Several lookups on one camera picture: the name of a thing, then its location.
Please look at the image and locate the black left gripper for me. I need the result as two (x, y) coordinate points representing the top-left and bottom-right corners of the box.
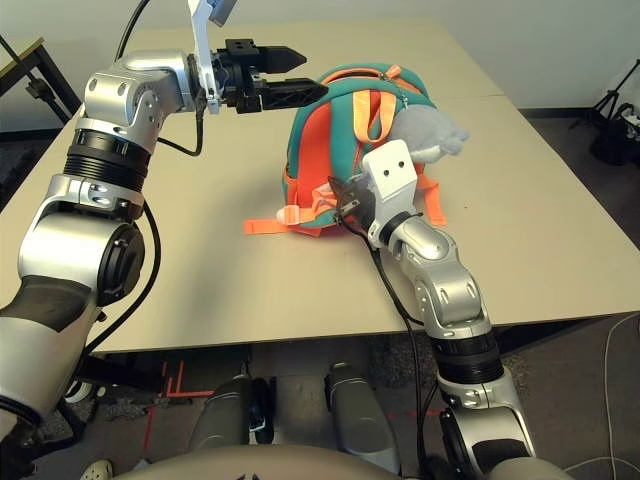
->
(212, 38), (330, 115)

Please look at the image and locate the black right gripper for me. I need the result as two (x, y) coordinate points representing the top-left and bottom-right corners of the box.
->
(327, 174), (380, 234)

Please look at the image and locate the orange and teal backpack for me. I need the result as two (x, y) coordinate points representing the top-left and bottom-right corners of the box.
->
(243, 62), (447, 241)

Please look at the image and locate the grey plush toy pendant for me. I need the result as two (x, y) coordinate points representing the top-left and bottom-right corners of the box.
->
(389, 105), (472, 164)

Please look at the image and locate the grey robot right leg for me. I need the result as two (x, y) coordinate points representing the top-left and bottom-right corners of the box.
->
(324, 363), (402, 476)

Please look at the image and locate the grey robot leg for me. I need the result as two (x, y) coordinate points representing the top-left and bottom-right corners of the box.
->
(192, 377), (252, 451)
(324, 363), (402, 476)

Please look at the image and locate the teal and black shoe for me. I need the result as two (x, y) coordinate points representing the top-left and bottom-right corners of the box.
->
(248, 379), (277, 444)

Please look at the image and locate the black framed side table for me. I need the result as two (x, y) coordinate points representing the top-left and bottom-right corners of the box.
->
(0, 32), (82, 127)

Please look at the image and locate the grey robot left leg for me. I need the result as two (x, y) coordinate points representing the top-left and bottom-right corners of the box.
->
(192, 377), (252, 451)

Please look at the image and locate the black tripod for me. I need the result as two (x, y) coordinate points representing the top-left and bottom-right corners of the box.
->
(569, 57), (640, 167)

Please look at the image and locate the beige robot torso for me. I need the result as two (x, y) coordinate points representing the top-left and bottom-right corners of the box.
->
(114, 444), (416, 480)

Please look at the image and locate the dark grey floor mat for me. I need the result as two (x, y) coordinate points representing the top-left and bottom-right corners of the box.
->
(0, 144), (32, 202)

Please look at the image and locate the white perforated clog shoe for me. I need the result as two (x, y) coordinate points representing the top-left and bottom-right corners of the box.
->
(79, 458), (114, 480)

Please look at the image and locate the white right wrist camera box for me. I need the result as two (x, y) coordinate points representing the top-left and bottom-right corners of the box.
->
(360, 139), (419, 249)

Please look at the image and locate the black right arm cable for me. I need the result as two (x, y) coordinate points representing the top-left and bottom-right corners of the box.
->
(341, 218), (442, 480)

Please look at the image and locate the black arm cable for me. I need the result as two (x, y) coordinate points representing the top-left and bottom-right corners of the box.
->
(82, 0), (205, 354)
(341, 218), (442, 480)

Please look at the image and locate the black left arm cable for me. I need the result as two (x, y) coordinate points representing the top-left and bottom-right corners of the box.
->
(82, 0), (205, 354)

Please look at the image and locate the white floor cable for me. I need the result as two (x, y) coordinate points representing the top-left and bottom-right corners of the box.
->
(564, 314), (640, 480)

